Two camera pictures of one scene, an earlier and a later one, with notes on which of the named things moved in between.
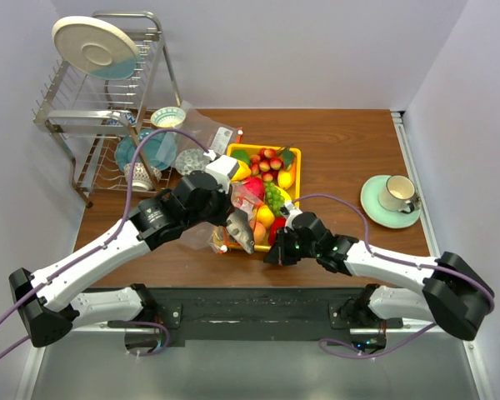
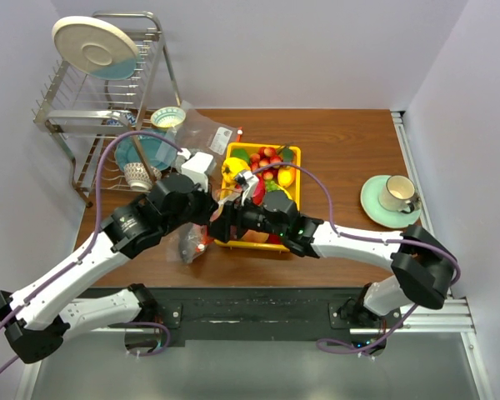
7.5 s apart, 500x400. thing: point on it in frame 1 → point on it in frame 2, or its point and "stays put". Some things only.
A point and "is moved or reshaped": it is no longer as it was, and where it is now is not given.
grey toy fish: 239,226 is moved or reshaped
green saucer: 370,192 stays put
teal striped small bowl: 167,117 stays put
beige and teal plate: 95,47 stays put
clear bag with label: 186,147 stays put
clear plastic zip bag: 204,236 is moved or reshaped
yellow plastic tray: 268,180 stays put
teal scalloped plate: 160,149 stays put
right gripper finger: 274,257 → 220,228
